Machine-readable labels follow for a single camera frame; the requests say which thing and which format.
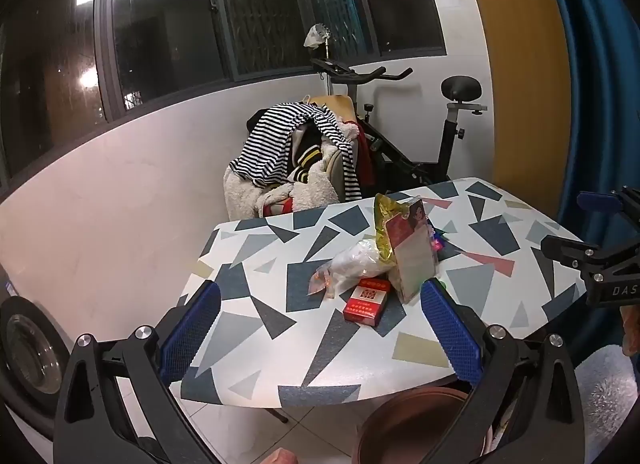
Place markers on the dark garment with yellow stripes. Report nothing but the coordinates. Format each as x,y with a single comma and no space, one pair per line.
305,158

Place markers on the black white striped shirt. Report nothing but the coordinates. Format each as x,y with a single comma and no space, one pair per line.
275,143

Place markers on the cream fluffy garment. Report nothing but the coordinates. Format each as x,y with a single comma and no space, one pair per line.
240,194

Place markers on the pink picture card packet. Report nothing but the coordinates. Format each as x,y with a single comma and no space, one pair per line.
412,264

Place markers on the blue curtain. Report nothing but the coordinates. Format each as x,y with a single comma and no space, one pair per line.
600,93

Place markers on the yellow wooden door panel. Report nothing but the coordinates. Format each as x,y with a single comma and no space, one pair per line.
520,68

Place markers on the person's right hand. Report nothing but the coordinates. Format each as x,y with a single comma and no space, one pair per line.
631,329

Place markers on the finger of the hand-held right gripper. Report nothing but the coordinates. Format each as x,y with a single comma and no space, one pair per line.
565,249
600,201

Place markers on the black exercise bike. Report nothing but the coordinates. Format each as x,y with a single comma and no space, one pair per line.
460,87

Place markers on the geometric patterned folding table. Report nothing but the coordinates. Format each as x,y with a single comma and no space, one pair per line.
300,349

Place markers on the person's right forearm fluffy sleeve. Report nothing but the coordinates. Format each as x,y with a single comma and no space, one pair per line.
610,404

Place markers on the small colourful wrapper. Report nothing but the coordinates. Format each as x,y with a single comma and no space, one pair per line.
440,241

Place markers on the dark framed window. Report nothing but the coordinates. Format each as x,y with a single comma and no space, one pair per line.
165,33

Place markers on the round brown bin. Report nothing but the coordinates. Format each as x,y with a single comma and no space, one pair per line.
400,424

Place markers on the wooden chair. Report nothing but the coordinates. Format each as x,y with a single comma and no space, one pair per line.
342,106

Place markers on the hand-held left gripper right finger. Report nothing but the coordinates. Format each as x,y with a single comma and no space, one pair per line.
450,334

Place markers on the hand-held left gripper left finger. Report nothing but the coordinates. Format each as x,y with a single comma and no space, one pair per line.
192,329

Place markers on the white bag hanging on bike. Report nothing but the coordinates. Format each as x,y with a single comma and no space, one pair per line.
316,36

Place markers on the red cigarette pack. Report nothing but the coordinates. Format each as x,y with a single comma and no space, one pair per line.
366,301

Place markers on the washing machine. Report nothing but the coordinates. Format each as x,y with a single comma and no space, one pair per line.
30,359

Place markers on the clear plastic bag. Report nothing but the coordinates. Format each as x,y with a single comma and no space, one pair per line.
355,261

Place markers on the red garment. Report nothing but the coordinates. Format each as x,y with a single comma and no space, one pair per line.
367,163

